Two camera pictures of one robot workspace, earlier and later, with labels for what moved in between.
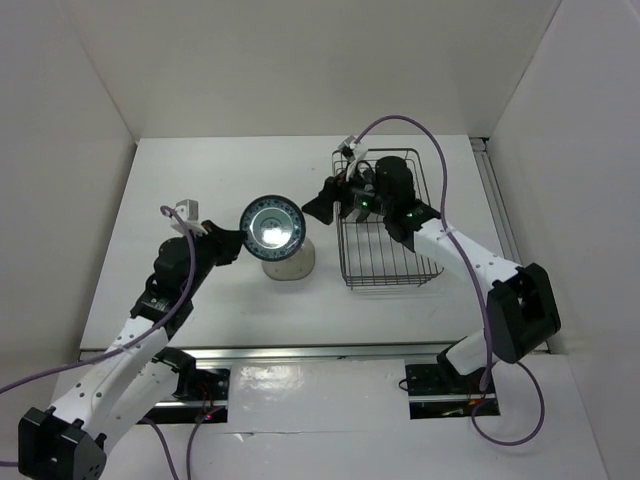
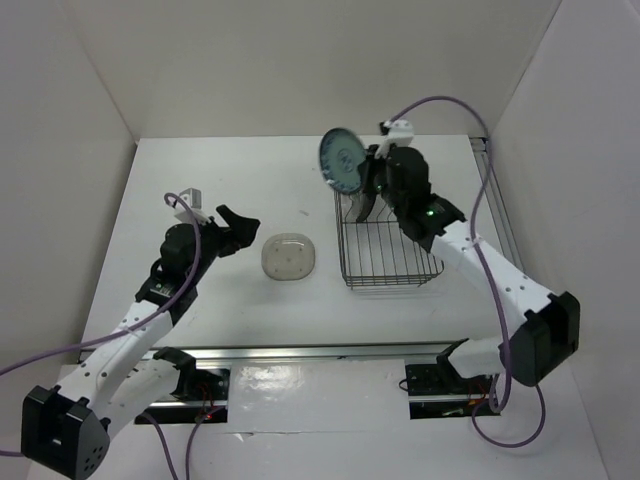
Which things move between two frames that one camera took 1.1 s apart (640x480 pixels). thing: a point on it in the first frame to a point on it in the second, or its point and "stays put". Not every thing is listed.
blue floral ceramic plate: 273,227 to 341,153
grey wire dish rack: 371,256 stays put
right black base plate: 436,392 stays put
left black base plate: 208,403 stays put
